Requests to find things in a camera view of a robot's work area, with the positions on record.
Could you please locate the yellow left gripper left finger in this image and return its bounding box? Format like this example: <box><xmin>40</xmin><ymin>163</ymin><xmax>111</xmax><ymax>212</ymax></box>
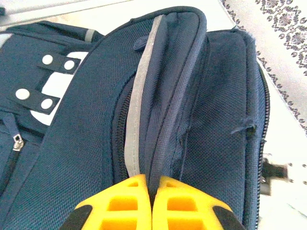
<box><xmin>59</xmin><ymin>174</ymin><xmax>152</xmax><ymax>230</ymax></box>

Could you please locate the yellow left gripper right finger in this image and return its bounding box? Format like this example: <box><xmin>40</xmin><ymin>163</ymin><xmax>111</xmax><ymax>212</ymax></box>
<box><xmin>153</xmin><ymin>176</ymin><xmax>245</xmax><ymax>230</ymax></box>

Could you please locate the navy blue backpack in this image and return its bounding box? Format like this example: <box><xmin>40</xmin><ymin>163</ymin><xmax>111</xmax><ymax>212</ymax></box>
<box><xmin>0</xmin><ymin>6</ymin><xmax>272</xmax><ymax>230</ymax></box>

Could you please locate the long aluminium frame bar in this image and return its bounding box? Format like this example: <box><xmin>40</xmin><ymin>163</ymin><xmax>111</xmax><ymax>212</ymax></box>
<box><xmin>0</xmin><ymin>0</ymin><xmax>135</xmax><ymax>24</ymax></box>

